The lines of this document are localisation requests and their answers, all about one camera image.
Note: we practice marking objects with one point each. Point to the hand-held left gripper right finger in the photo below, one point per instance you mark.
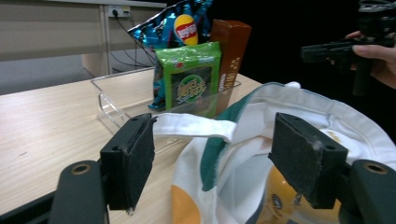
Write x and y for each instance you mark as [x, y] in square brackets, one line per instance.
[308, 161]

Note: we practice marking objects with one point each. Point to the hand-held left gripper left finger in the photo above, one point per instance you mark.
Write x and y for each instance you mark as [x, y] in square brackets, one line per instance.
[127, 161]

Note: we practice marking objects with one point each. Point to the small white-capped bottle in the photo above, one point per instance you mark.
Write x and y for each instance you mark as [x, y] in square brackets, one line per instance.
[280, 193]

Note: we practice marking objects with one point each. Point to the clear plastic container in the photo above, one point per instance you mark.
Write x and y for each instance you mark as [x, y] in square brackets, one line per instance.
[107, 102]

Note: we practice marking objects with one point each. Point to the white patterned tote bag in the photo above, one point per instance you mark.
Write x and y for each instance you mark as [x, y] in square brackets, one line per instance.
[255, 102]

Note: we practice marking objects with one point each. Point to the brown carton box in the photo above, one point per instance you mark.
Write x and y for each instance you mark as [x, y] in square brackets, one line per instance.
[232, 40]

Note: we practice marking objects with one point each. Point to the green snack packet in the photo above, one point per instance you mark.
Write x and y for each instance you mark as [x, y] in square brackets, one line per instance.
[190, 62]

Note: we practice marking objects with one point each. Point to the blue potato chips bag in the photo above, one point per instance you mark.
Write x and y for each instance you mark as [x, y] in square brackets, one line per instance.
[155, 34]

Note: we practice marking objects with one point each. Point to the light wooden desk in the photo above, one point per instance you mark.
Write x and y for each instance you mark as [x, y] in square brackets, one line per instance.
[46, 28]

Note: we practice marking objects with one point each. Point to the white wall socket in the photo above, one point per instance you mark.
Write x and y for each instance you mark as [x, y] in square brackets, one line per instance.
[119, 11]

